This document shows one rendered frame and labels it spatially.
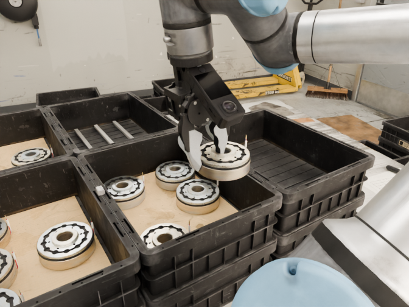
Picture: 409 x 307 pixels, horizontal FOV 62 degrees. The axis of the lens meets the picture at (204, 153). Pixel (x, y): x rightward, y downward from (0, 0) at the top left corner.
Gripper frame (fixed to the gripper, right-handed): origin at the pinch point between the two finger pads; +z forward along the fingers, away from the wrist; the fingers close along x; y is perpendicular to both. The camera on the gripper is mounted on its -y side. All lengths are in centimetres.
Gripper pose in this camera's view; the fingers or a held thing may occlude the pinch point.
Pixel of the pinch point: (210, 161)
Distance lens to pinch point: 63.7
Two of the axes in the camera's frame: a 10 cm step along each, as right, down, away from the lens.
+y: -5.4, -3.9, 7.4
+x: -8.3, 3.6, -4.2
